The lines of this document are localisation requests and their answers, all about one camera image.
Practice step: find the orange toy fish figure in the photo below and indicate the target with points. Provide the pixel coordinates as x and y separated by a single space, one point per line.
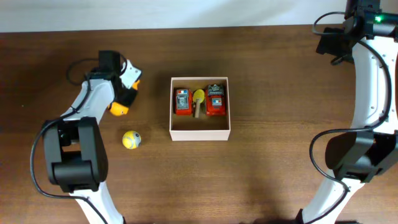
123 98

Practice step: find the yellow grey toy ball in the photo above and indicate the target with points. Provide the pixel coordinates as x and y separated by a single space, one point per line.
131 140

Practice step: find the red toy car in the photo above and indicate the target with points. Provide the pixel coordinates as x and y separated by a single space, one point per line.
183 102

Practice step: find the yellow wooden rattle drum toy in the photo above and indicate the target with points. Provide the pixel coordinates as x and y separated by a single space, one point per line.
198 98

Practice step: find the red toy fire truck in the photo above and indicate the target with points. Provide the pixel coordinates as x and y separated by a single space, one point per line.
215 100

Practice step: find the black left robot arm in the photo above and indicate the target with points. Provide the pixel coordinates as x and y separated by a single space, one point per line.
75 155

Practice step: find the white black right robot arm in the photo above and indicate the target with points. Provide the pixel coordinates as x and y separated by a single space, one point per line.
354 156

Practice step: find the white open cardboard box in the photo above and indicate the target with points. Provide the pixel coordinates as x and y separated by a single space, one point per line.
203 128

